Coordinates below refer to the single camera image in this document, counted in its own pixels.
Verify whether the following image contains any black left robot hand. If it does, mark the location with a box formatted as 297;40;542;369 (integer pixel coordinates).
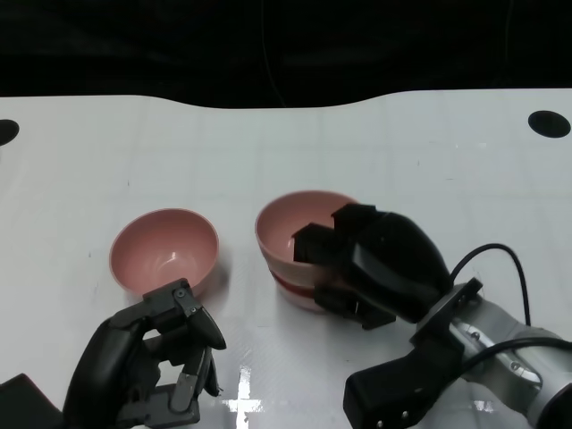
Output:
62;277;228;429

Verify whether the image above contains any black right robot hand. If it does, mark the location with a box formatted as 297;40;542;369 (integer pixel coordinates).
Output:
292;203;452;332

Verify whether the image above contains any pink plastic bowl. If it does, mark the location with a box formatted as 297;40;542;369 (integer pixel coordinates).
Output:
271;272;325;315
254;190;363;281
108;207;221;301

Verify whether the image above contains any black table grommet hole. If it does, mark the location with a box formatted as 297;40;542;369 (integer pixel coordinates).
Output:
527;110;572;139
0;118;21;147

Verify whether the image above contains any black backdrop cloth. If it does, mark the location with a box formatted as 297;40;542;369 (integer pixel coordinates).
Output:
0;0;572;111

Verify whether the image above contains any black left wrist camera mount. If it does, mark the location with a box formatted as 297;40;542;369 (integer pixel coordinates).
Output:
0;373;63;429

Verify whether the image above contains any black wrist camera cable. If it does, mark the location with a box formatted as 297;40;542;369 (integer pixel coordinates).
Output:
459;335;572;374
446;243;533;326

